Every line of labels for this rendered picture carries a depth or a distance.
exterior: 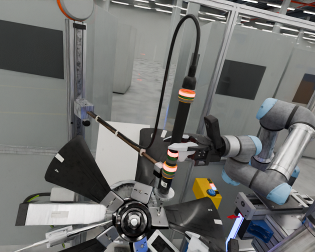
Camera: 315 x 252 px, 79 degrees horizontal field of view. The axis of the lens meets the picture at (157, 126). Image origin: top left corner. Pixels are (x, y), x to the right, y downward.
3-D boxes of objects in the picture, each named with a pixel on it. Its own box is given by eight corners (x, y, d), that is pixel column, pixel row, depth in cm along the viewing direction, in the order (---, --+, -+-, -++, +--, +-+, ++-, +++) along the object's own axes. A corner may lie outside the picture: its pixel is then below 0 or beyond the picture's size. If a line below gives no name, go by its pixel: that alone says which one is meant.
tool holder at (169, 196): (145, 188, 67) (149, 165, 63) (159, 181, 72) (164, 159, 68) (163, 205, 62) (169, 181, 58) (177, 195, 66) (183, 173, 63)
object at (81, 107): (72, 113, 104) (72, 98, 100) (85, 112, 108) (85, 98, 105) (81, 120, 97) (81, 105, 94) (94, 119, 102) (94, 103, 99)
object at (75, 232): (114, 222, 74) (10, 255, 65) (113, 216, 75) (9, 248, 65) (114, 223, 72) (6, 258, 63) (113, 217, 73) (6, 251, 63)
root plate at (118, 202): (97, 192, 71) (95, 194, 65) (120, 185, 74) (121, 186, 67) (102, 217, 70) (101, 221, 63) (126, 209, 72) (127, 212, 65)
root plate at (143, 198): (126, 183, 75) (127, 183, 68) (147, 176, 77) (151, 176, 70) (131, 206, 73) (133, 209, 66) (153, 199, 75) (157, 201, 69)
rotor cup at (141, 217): (107, 202, 73) (107, 207, 61) (143, 191, 77) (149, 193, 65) (116, 242, 70) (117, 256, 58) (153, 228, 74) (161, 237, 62)
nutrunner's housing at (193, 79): (154, 198, 67) (183, 63, 49) (162, 193, 70) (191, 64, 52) (162, 205, 65) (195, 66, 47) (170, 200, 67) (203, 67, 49)
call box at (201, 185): (191, 190, 119) (195, 177, 115) (206, 191, 121) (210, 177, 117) (200, 211, 105) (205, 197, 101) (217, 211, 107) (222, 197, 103)
